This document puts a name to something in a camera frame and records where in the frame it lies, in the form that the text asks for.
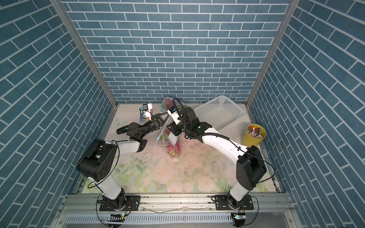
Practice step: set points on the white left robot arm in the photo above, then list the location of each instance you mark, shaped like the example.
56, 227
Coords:
101, 158

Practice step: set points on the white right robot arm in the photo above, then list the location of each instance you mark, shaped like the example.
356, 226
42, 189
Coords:
250, 166

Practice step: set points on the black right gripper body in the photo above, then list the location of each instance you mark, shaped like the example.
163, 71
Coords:
182, 128

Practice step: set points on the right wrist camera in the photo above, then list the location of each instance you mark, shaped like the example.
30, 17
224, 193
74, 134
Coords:
172, 112

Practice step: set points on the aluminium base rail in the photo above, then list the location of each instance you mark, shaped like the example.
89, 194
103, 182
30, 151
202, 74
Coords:
179, 210

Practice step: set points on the right corner aluminium post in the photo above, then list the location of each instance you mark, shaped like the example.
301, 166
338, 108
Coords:
274, 46

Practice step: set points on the clear zip-top bag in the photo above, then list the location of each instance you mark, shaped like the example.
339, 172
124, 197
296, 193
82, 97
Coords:
167, 140

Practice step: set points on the pink dragon fruit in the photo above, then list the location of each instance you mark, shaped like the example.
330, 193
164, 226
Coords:
173, 147

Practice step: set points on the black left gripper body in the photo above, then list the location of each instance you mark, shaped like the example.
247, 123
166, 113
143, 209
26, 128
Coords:
148, 128

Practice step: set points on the yellow pen cup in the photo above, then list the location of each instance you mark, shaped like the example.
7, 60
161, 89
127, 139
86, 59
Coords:
253, 135

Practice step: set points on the back zip bag with dragonfruit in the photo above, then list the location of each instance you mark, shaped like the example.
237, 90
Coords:
167, 104

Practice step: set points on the left corner aluminium post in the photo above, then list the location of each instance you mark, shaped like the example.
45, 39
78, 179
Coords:
69, 25

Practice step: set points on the corner aluminium post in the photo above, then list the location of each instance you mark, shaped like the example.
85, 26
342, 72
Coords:
274, 46
69, 25

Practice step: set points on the white plastic basket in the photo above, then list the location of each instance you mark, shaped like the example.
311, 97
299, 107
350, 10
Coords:
219, 112

